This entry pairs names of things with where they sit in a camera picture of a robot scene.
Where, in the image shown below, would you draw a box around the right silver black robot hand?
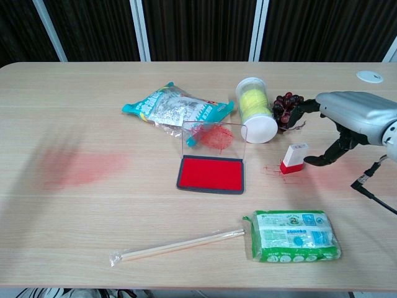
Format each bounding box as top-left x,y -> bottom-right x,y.
290,91 -> 397,167

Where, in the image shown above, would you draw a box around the red white stamp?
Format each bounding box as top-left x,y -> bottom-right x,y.
279,143 -> 310,176

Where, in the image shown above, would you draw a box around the dark red grape bunch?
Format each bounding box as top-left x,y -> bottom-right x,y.
272,91 -> 306,133

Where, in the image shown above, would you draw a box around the clear tennis ball tube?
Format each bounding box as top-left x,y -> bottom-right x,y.
235,77 -> 279,145

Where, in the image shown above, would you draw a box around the yellow tennis ball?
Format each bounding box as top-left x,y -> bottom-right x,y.
239,88 -> 268,106
241,101 -> 274,120

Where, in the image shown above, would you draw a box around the green packaged food pack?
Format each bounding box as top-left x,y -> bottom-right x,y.
243,210 -> 342,263

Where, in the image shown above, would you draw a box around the red ink pad case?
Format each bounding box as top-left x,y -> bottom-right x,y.
176,120 -> 248,196

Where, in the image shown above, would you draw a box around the teal snack bag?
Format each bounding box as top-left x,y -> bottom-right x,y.
121,81 -> 236,147

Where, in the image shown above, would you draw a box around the wrapped wooden chopsticks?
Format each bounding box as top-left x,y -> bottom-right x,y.
109,228 -> 246,267

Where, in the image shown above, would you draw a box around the white table cable grommet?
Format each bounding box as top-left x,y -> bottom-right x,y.
355,70 -> 385,83

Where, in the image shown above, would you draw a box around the white partition post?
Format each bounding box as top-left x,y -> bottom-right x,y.
382,43 -> 397,63
248,0 -> 269,62
32,0 -> 68,62
130,0 -> 152,62

